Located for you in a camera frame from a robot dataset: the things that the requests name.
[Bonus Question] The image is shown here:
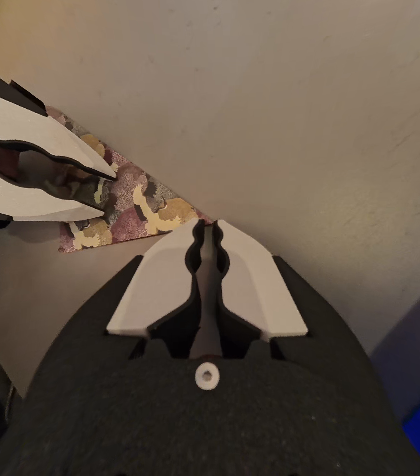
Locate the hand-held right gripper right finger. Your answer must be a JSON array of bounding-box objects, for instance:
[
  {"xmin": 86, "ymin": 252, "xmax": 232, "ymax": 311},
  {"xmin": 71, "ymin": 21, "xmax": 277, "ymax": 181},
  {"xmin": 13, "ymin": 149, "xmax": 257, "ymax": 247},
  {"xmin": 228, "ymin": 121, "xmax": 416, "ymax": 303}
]
[{"xmin": 213, "ymin": 219, "xmax": 310, "ymax": 360}]

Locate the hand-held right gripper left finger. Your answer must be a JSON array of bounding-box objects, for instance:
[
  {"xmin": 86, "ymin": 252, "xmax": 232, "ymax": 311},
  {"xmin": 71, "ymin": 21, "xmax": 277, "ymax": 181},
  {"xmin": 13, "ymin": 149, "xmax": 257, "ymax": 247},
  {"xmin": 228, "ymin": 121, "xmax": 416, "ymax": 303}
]
[{"xmin": 106, "ymin": 218, "xmax": 206, "ymax": 359}]

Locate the crane patterned origami paper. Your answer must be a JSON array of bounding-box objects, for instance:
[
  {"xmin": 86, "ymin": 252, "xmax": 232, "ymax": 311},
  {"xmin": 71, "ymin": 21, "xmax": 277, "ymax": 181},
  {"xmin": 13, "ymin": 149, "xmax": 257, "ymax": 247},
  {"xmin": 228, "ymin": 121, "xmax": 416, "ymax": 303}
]
[{"xmin": 44, "ymin": 106, "xmax": 214, "ymax": 253}]

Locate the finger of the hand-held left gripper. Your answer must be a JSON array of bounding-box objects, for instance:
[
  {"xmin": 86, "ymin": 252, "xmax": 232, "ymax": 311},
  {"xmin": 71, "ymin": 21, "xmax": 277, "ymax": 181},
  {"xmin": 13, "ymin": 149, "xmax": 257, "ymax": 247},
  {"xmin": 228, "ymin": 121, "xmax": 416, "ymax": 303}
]
[
  {"xmin": 0, "ymin": 161, "xmax": 105, "ymax": 223},
  {"xmin": 0, "ymin": 85, "xmax": 118, "ymax": 183}
]

